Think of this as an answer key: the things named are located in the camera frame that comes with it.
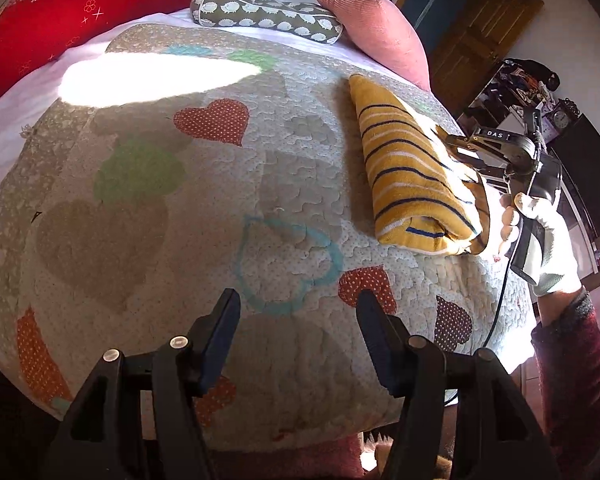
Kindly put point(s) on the small round alarm clock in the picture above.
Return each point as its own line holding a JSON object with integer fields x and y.
{"x": 560, "y": 119}

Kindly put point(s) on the white shelf cabinet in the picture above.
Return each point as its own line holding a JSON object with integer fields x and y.
{"x": 518, "y": 84}

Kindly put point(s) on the dark wooden door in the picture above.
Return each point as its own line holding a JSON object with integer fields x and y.
{"x": 465, "y": 42}

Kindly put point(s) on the yellow striped knit sweater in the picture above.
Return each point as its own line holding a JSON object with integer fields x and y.
{"x": 421, "y": 195}

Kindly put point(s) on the red star pattern pillow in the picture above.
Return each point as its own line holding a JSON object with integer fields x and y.
{"x": 35, "y": 32}

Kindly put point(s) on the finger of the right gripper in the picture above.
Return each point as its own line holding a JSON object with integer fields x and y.
{"x": 478, "y": 190}
{"x": 456, "y": 143}

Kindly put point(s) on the pink corduroy pillow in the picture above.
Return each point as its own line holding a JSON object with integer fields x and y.
{"x": 381, "y": 31}

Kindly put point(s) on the green hedgehog pattern pillow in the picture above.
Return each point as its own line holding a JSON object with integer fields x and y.
{"x": 306, "y": 20}

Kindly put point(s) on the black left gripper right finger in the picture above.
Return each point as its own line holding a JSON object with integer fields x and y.
{"x": 497, "y": 435}

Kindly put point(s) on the dark red sleeve forearm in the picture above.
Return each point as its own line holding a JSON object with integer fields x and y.
{"x": 567, "y": 351}

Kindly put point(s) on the quilted heart pattern bedspread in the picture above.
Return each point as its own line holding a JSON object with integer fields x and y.
{"x": 185, "y": 161}

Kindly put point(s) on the white gloved right hand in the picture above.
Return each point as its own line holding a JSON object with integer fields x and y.
{"x": 559, "y": 268}

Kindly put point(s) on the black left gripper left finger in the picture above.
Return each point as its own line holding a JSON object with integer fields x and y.
{"x": 134, "y": 416}

